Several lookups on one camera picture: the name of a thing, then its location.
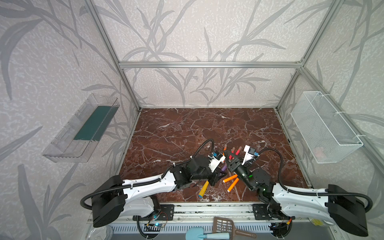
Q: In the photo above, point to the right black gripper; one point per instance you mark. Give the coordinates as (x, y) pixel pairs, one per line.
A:
(235, 163)

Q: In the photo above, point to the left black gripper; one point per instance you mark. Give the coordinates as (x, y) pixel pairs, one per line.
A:
(214, 172)

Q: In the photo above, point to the orange capped marker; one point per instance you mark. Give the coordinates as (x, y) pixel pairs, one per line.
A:
(233, 185)
(230, 178)

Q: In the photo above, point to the purple capped marker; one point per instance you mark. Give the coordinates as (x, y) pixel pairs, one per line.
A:
(223, 169)

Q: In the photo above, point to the red marker pen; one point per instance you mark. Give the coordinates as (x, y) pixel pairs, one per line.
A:
(238, 151)

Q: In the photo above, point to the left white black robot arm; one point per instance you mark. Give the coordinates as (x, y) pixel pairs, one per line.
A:
(117, 197)

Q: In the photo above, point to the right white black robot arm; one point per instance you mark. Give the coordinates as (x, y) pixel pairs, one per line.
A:
(333, 204)

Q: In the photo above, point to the yellow toy shovel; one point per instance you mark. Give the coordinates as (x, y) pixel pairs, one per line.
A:
(204, 189)

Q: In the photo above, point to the brown toy slotted spatula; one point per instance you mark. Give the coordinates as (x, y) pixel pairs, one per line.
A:
(224, 225)

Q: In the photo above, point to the teal toy shovel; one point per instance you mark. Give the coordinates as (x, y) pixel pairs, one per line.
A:
(197, 233)

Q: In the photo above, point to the clear round dish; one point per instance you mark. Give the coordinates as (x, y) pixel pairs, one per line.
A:
(101, 233)

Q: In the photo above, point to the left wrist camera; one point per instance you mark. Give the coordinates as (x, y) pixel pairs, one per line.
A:
(216, 159)

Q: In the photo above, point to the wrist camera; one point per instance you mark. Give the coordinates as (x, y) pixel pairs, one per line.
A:
(216, 159)
(250, 156)

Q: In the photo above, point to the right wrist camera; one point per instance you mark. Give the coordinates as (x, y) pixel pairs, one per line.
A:
(250, 156)

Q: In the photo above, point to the aluminium mounting rail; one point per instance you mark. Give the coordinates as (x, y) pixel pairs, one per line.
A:
(204, 212)

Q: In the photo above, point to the white wire mesh basket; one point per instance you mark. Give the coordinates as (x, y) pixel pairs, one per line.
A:
(326, 132)

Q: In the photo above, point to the clear plastic wall bin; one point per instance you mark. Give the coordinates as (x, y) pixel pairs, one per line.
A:
(78, 139)

